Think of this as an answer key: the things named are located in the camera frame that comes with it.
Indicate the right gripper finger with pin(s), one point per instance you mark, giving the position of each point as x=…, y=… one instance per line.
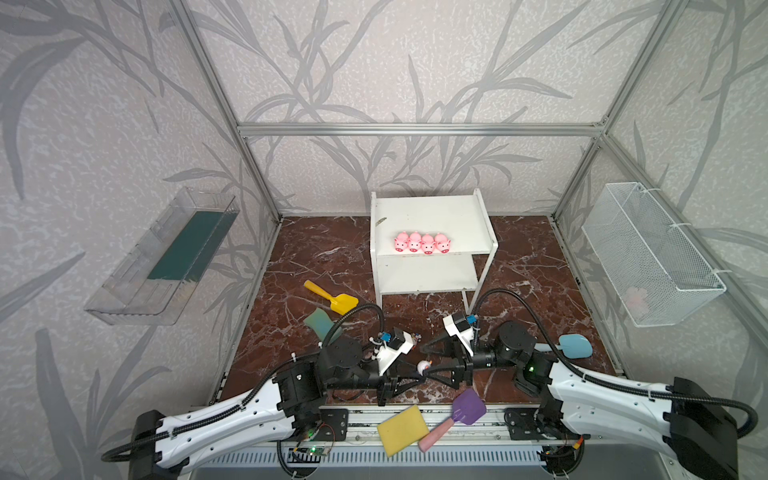
x=439, y=373
x=442, y=345

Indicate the green circuit board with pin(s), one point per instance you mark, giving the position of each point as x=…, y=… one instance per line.
x=309, y=454

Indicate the white two-tier shelf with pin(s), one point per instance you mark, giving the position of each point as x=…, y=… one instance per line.
x=464, y=219

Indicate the yellow toy shovel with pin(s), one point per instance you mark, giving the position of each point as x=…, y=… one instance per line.
x=341, y=304

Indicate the pink toy in basket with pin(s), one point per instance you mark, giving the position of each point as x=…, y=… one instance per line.
x=635, y=301

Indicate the clear plastic wall bin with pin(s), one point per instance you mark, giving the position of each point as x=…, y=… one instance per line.
x=152, y=285

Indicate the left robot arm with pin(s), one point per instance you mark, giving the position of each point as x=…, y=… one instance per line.
x=358, y=352

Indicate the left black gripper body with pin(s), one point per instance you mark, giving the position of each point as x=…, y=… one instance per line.
x=383, y=383

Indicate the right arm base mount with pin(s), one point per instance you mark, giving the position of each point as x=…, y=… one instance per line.
x=522, y=425

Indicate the yellow sponge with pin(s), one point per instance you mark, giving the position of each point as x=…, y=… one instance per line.
x=402, y=430

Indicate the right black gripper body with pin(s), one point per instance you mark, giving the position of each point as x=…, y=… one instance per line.
x=466, y=363

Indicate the white wire mesh basket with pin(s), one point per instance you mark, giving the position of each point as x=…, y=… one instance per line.
x=640, y=245

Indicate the pink pig toy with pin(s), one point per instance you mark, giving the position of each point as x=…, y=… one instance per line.
x=427, y=244
x=401, y=242
x=442, y=243
x=415, y=242

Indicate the purple pink toy shovel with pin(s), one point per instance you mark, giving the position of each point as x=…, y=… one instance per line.
x=467, y=408

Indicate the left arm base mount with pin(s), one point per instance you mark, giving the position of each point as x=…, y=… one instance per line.
x=331, y=425

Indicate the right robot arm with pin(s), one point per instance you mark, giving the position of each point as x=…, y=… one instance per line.
x=680, y=419

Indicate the green sponge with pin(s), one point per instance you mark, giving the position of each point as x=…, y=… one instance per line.
x=319, y=322

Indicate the light blue toy shovel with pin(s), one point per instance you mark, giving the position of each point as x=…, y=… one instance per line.
x=572, y=346

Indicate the white sheep Doraemon figure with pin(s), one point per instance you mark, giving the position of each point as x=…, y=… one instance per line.
x=423, y=365

